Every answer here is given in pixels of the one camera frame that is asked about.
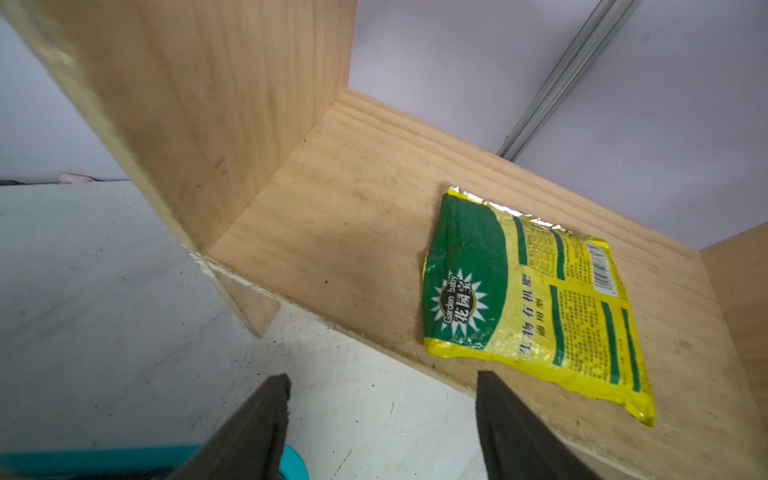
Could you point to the yellow green fertilizer packet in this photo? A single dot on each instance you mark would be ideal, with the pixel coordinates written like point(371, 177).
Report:
point(504, 286)

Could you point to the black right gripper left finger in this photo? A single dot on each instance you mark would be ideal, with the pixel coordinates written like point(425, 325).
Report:
point(264, 413)

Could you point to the aluminium frame post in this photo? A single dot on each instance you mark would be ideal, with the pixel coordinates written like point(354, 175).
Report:
point(600, 28)

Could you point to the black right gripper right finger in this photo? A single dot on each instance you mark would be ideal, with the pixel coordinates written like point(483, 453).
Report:
point(515, 443)

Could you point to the teal plastic basket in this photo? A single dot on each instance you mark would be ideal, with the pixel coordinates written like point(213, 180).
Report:
point(133, 460)

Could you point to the wooden two-tier shelf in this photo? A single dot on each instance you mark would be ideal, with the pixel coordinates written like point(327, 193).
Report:
point(235, 121)

